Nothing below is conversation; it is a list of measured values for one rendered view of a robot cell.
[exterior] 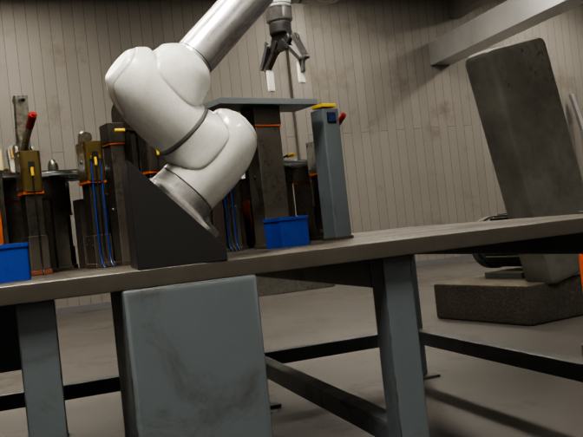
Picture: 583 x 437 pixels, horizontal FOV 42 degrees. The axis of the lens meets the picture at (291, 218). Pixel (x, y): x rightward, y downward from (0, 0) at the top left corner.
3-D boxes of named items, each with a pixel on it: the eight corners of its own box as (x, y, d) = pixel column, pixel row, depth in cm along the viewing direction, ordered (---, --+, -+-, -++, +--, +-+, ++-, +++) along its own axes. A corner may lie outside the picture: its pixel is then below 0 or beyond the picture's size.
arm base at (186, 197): (221, 246, 175) (236, 228, 176) (151, 182, 168) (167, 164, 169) (200, 238, 192) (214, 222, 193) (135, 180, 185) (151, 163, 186)
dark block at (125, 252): (128, 264, 228) (114, 126, 228) (138, 263, 222) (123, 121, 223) (113, 265, 225) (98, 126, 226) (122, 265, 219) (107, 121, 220)
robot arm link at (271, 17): (277, 11, 255) (278, 29, 255) (258, 8, 249) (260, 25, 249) (297, 3, 249) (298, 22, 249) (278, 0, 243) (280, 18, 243)
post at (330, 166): (339, 238, 260) (325, 113, 261) (353, 238, 254) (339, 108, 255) (322, 241, 256) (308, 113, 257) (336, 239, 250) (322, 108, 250)
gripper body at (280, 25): (297, 21, 249) (299, 48, 249) (278, 28, 255) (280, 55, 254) (281, 17, 243) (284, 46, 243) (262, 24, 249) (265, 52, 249)
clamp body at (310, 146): (330, 239, 281) (320, 142, 281) (350, 238, 271) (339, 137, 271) (315, 241, 276) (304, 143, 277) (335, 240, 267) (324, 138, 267)
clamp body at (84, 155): (107, 267, 227) (94, 144, 228) (121, 267, 218) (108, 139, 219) (86, 270, 223) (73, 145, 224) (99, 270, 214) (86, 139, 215)
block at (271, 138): (280, 246, 246) (265, 110, 247) (294, 244, 240) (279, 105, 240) (254, 249, 240) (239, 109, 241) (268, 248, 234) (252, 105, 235)
